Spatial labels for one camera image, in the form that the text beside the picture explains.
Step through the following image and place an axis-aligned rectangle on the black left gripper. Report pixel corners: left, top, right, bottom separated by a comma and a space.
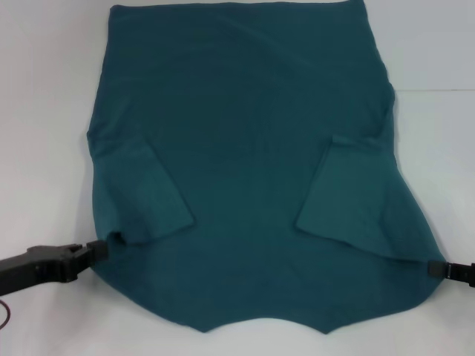
0, 238, 110, 297

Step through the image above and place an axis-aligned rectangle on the blue t-shirt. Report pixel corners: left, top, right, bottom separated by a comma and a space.
85, 0, 446, 327

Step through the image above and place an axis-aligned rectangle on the dark red cable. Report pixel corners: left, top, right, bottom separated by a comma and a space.
0, 299, 13, 330

